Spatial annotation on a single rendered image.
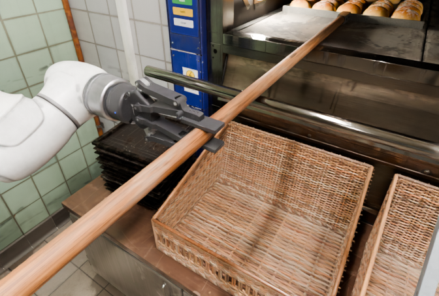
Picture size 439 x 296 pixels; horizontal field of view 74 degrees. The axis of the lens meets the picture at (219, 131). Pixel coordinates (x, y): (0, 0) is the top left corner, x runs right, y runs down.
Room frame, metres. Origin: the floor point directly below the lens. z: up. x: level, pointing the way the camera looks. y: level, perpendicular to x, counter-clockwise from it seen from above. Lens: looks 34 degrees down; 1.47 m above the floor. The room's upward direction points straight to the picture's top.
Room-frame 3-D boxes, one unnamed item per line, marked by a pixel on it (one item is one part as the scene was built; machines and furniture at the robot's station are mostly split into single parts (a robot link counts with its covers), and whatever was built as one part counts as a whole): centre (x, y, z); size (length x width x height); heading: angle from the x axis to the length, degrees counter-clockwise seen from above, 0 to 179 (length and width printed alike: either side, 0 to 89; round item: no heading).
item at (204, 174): (0.66, -0.14, 0.72); 0.56 x 0.49 x 0.28; 58
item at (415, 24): (1.40, -0.61, 1.20); 0.55 x 0.36 x 0.03; 57
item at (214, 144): (0.41, 0.03, 1.17); 0.07 x 0.03 x 0.01; 57
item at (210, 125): (0.41, 0.03, 1.21); 0.07 x 0.03 x 0.01; 57
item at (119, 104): (0.50, 0.16, 1.19); 0.09 x 0.07 x 0.08; 57
